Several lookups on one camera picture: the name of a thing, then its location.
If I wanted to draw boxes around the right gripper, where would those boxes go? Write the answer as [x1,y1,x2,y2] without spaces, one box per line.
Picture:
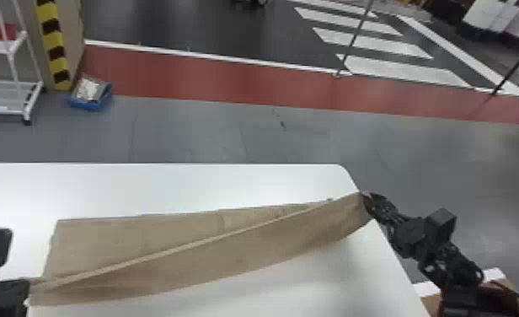
[361,191,434,262]

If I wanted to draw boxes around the beige towel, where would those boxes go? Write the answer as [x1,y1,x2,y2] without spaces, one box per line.
[28,191,373,308]

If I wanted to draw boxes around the blue tray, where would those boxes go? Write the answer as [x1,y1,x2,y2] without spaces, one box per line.
[68,76,114,111]

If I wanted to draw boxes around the white shelf trolley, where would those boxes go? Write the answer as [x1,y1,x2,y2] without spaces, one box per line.
[0,0,45,126]

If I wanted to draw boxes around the cardboard box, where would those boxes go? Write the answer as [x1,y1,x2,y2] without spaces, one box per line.
[420,278,519,317]

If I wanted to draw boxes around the yellow black striped post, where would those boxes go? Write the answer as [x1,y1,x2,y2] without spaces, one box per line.
[35,0,73,92]

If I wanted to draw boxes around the white slab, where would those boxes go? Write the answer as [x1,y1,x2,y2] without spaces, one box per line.
[412,266,507,298]

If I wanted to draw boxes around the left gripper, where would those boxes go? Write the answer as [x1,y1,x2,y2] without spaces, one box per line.
[0,278,31,317]

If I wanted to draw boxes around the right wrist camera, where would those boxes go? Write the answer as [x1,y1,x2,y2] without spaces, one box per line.
[424,207,458,244]

